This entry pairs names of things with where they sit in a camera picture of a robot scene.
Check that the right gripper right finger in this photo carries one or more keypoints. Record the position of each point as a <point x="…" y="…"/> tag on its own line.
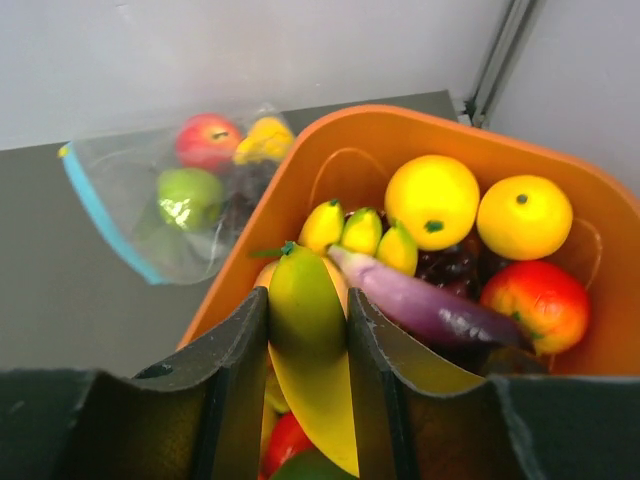
<point x="417" y="415"/>

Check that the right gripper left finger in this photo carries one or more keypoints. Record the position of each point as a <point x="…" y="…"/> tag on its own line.
<point x="195" y="415"/>

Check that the fake yellow banana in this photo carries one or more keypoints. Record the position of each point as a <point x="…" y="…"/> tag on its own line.
<point x="308" y="348"/>

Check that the fake red tomato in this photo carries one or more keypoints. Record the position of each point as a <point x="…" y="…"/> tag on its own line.
<point x="287" y="439"/>

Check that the fake purple eggplant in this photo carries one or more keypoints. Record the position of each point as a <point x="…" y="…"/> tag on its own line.
<point x="430" y="313"/>

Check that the fake green lime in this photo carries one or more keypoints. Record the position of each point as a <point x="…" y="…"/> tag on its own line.
<point x="310" y="465"/>

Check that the fake red yellow apple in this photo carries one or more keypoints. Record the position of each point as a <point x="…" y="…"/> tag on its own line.
<point x="550" y="304"/>

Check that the fake small banana bunch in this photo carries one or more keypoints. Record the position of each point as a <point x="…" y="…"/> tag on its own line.
<point x="365" y="230"/>

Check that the fake green pear in bag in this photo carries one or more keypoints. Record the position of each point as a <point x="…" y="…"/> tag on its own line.
<point x="190" y="199"/>

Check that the blue zip clear bag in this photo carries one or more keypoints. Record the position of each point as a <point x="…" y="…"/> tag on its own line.
<point x="114" y="175"/>

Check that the fake yellow lemon left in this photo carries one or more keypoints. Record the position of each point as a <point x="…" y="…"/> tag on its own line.
<point x="435" y="198"/>

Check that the fake yellow orange right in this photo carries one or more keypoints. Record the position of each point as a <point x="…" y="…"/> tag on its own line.
<point x="524" y="217"/>

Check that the fake red apple in bag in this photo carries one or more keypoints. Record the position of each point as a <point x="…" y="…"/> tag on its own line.
<point x="208" y="141"/>

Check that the orange plastic bin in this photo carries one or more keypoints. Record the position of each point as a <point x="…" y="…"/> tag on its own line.
<point x="351" y="154"/>

